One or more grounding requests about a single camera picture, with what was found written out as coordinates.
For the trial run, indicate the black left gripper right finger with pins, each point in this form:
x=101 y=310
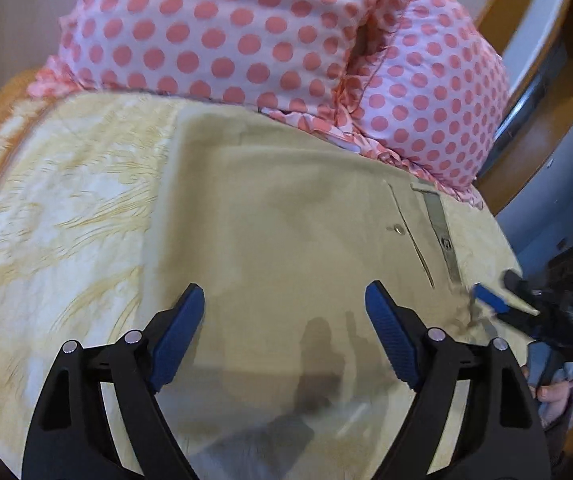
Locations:
x=500 y=437

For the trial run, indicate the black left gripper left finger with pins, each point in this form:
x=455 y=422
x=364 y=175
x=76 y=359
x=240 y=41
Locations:
x=97 y=416

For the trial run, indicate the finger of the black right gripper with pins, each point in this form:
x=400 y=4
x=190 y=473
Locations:
x=487 y=296

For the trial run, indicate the beige khaki pants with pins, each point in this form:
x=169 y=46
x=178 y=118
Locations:
x=286 y=378

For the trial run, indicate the person's right hand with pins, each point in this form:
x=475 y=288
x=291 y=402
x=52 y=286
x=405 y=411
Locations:
x=556 y=399

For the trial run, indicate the lower pink polka dot pillow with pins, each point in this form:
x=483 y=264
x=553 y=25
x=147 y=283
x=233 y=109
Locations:
x=427 y=96

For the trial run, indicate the pink polka dot pillow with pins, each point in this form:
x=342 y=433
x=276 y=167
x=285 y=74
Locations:
x=285 y=55
x=427 y=96

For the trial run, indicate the yellow floral bedsheet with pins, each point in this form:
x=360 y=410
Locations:
x=79 y=180

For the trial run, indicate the upper pink polka dot pillow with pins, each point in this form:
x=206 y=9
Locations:
x=285 y=55

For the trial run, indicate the wooden door frame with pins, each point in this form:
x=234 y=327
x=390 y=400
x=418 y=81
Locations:
x=535 y=39

